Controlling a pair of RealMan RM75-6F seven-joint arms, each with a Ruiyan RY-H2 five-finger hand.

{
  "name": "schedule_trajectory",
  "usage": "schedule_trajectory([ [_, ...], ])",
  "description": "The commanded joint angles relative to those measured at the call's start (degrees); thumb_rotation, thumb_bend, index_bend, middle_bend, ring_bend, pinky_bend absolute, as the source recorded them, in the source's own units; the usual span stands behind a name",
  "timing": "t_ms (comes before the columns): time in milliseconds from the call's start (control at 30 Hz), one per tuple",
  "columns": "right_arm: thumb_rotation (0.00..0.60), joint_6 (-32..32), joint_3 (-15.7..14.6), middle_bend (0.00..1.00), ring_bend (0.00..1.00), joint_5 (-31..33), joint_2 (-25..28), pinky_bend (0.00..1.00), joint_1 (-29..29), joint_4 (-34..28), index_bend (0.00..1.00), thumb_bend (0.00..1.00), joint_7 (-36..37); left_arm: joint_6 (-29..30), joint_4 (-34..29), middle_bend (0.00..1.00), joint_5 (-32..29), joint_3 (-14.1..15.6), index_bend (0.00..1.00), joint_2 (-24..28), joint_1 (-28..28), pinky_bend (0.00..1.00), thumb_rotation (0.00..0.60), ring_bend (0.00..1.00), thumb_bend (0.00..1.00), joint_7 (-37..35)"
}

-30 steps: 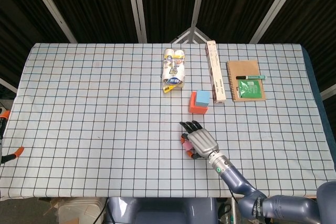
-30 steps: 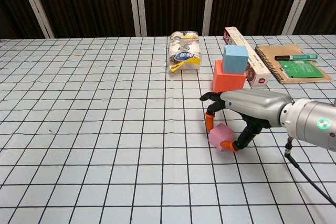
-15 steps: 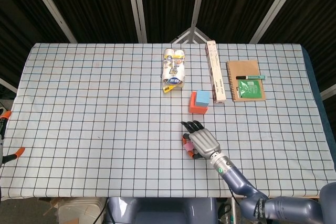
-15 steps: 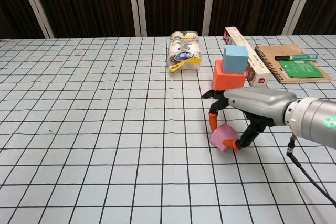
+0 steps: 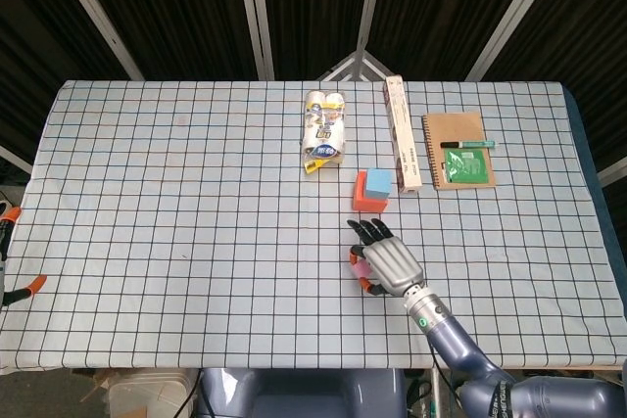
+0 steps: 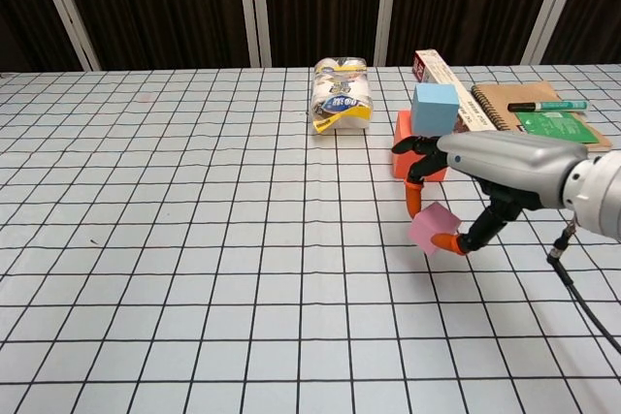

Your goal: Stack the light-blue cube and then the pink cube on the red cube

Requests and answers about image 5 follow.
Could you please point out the green sachet packet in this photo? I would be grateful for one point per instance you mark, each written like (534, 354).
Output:
(465, 168)

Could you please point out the white metal frame post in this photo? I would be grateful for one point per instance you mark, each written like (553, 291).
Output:
(370, 12)
(14, 159)
(98, 16)
(614, 171)
(261, 12)
(516, 12)

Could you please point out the blue foam cube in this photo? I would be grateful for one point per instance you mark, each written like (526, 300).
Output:
(379, 183)

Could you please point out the white plastic bin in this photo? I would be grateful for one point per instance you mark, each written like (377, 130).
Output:
(147, 393)

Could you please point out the white metal table leg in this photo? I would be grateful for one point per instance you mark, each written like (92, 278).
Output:
(435, 393)

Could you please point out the dark blue table cover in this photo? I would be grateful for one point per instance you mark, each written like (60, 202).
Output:
(588, 144)

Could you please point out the checked light blue tablecloth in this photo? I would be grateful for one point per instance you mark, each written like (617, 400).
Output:
(196, 217)

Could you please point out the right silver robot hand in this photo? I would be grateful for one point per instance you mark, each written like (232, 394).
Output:
(394, 266)

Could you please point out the orange foam cube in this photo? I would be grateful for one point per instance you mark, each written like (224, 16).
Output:
(360, 198)

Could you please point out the green marker pen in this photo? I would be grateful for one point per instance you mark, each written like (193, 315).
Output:
(470, 144)

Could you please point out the triangular metal frame bracket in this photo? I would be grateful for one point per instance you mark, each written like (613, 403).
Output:
(338, 65)

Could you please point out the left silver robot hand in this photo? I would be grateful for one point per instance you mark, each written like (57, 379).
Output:
(34, 283)

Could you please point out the long white cardboard box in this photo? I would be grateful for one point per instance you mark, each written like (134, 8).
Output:
(402, 134)

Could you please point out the pink foam cube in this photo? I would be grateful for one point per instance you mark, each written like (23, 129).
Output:
(362, 271)

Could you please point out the grey-blue robot torso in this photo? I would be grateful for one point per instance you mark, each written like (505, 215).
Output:
(303, 398)

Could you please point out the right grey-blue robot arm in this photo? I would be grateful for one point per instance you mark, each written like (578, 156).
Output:
(455, 349)

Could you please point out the brown spiral notebook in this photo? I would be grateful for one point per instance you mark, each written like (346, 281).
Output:
(455, 126)

